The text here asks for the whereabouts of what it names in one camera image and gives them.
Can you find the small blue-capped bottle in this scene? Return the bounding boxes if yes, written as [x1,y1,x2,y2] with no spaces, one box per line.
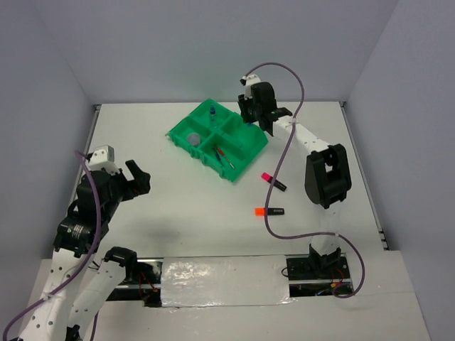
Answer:
[209,104,218,127]

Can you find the red gel pen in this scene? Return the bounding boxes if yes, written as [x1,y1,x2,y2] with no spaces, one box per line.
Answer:
[214,145,227,160]

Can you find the clear tub of paperclips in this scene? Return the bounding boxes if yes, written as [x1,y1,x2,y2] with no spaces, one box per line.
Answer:
[186,132,201,148]

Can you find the pink highlighter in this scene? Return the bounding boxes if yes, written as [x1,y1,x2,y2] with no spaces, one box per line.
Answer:
[261,172,287,192]

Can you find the orange highlighter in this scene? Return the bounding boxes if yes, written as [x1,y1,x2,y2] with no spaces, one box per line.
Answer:
[255,207,285,217]

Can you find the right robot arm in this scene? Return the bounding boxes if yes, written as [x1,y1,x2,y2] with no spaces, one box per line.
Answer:
[237,75,352,278]

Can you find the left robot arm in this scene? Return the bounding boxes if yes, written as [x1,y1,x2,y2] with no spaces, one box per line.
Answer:
[2,159,151,340]

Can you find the green four-compartment bin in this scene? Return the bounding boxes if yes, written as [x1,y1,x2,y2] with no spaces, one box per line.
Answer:
[166,99,268,183]

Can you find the silver tape sheet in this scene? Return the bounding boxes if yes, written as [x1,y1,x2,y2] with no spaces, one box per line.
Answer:
[161,255,291,308]

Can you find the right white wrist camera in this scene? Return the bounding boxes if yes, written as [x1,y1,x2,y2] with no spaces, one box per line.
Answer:
[240,74,261,98]

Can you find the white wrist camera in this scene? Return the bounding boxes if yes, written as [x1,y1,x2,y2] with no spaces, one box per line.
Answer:
[240,74,261,98]
[88,145,117,174]

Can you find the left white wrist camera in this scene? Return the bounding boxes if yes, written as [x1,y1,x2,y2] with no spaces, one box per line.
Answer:
[88,145,117,174]

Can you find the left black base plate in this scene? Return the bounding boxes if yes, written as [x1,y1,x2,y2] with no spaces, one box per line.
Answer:
[107,258,164,308]

